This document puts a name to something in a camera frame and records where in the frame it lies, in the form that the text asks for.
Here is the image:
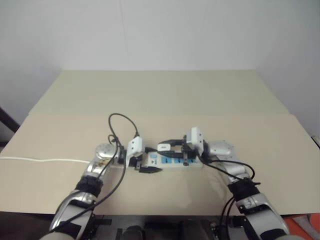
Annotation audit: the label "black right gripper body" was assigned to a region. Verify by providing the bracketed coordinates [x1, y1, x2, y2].
[182, 134, 201, 167]

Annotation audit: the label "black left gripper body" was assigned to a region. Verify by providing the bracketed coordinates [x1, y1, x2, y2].
[129, 152, 149, 174]

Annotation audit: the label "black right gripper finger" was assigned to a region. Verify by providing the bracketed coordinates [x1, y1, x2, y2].
[161, 149, 185, 158]
[162, 137, 185, 147]

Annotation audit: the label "white power strip blue sockets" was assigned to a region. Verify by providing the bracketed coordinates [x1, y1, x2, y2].
[111, 151, 204, 171]

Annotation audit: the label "small dark rounded shape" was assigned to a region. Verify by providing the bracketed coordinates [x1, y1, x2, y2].
[124, 224, 146, 240]

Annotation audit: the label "orange object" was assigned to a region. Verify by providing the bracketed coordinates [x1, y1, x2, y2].
[284, 213, 320, 240]

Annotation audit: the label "dark furniture piece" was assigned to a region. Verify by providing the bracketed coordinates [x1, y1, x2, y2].
[0, 106, 21, 149]

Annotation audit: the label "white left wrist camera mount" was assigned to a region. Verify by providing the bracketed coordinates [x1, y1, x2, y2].
[124, 136, 145, 168]

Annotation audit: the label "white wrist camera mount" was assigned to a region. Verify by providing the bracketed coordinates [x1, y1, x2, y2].
[124, 136, 145, 168]
[186, 126, 206, 152]

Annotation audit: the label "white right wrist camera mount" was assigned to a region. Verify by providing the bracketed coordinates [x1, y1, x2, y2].
[186, 126, 206, 152]

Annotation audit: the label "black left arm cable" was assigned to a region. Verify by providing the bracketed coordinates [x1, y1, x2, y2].
[58, 113, 140, 226]

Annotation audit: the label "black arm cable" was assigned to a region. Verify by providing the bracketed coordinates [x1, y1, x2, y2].
[58, 113, 140, 226]
[199, 156, 262, 240]

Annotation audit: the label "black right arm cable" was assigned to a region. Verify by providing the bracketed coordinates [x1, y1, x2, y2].
[199, 156, 262, 240]

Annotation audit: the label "white power strip cord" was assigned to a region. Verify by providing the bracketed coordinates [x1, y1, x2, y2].
[0, 156, 90, 165]

